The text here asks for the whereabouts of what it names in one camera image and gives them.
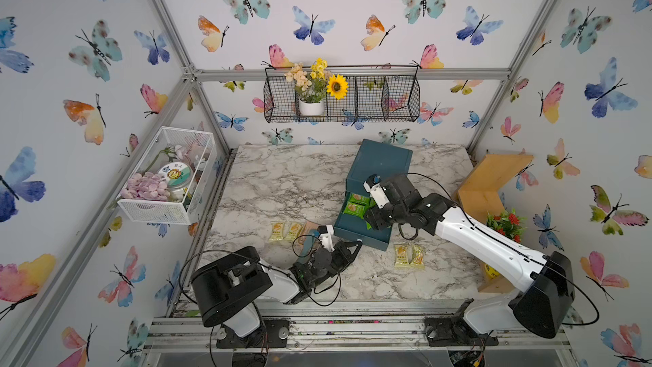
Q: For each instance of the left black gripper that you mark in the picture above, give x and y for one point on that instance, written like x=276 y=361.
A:
x=344 y=258

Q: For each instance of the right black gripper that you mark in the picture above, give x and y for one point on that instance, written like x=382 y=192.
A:
x=373 y=218

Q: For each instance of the green cookie packet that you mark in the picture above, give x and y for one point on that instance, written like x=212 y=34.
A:
x=355 y=209
x=359 y=199

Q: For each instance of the yellow cookie packet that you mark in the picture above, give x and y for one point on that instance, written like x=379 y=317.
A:
x=278 y=232
x=294 y=231
x=402 y=258
x=418 y=253

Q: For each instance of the dark teal drawer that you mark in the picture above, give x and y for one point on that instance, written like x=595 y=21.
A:
x=352 y=228

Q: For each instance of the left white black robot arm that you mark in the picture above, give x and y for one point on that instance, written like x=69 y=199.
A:
x=226 y=289

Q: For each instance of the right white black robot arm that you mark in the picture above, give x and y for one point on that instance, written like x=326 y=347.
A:
x=543 y=287

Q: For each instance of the dark teal drawer cabinet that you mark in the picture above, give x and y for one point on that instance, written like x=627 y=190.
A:
x=376 y=158

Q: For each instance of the pink wooden brush tray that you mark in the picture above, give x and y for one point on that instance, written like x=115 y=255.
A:
x=309 y=227

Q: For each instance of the red flower green plant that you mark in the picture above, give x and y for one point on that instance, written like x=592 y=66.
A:
x=507 y=224

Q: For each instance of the yellow toy on shelf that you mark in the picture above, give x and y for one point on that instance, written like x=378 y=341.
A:
x=490 y=272

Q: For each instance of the white pot yellow flowers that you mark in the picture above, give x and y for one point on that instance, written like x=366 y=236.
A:
x=312 y=87

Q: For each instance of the round green label tin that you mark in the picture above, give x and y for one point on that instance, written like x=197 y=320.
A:
x=177 y=175

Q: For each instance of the pink artificial flower bunch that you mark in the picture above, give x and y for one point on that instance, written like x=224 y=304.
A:
x=148 y=186

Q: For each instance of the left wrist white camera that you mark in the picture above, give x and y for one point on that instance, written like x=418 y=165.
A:
x=326 y=234

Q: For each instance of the wrist white camera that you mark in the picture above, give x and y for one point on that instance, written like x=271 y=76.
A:
x=373 y=186
x=326 y=234

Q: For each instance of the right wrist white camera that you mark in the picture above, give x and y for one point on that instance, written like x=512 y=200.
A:
x=373 y=186

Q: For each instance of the teal handled brush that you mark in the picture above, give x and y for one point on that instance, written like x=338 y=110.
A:
x=308 y=241

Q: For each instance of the wooden wall shelf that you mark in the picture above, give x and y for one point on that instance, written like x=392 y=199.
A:
x=479 y=193

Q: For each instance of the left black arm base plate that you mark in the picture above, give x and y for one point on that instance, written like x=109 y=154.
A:
x=272 y=333

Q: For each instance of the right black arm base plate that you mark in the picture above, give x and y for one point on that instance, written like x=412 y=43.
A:
x=451 y=331

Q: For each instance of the black wire wall basket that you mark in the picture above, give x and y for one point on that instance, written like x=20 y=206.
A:
x=375 y=94

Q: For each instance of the white mesh wall basket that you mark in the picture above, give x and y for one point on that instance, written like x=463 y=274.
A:
x=195 y=148

